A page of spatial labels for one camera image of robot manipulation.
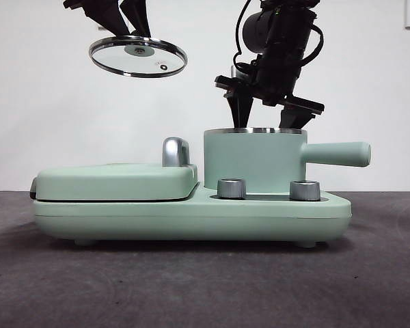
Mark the glass lid with green knob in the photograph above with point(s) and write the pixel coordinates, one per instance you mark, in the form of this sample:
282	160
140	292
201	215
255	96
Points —
138	51

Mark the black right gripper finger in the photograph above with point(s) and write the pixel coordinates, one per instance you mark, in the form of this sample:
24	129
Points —
292	118
239	109

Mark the mint green griddle cover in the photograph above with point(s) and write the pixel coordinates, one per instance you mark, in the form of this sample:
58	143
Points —
106	181

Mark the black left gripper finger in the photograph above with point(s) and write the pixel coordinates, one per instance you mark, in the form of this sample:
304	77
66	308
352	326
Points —
106	15
138	17

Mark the mint green breakfast machine base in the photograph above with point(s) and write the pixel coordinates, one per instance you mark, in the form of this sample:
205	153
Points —
123	222

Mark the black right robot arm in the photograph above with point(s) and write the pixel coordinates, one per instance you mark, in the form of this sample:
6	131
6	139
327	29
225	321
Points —
280	51

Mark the silver control knob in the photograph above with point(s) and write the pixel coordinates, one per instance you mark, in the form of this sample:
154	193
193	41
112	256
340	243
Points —
304	191
231	189

